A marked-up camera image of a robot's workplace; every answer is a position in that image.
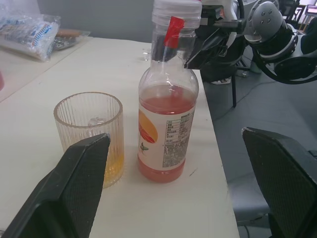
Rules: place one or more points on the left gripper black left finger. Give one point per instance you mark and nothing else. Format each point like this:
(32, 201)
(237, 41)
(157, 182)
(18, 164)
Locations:
(62, 193)

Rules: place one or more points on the clear plastic bag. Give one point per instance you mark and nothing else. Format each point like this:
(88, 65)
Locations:
(71, 42)

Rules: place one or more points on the brown wooden piece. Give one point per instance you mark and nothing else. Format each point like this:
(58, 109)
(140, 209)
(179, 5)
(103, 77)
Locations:
(69, 32)

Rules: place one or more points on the plastic bag blue print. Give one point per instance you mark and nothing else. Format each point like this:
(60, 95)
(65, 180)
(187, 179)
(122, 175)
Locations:
(29, 34)

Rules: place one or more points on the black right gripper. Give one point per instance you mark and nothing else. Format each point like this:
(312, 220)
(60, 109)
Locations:
(213, 15)

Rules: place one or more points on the ribbed clear drinking glass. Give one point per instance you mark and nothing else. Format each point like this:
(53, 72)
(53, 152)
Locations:
(81, 119)

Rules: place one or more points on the black metal chair leg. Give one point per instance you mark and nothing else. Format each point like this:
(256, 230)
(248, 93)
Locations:
(234, 91)

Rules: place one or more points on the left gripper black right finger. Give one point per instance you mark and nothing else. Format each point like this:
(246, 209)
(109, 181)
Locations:
(287, 188)

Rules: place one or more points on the white bottle cap red tape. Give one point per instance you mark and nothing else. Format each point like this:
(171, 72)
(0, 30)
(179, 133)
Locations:
(175, 10)

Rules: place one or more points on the pink juice plastic bottle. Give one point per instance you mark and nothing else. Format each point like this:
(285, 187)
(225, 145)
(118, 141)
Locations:
(166, 129)

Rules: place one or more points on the small clear glass object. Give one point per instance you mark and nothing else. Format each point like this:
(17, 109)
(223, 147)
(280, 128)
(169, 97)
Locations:
(146, 55)

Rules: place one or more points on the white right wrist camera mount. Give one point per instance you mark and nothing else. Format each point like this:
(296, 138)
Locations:
(229, 7)

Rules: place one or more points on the black sneaker white stripes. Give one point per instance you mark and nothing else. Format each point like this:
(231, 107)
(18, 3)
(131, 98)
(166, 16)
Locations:
(221, 81)

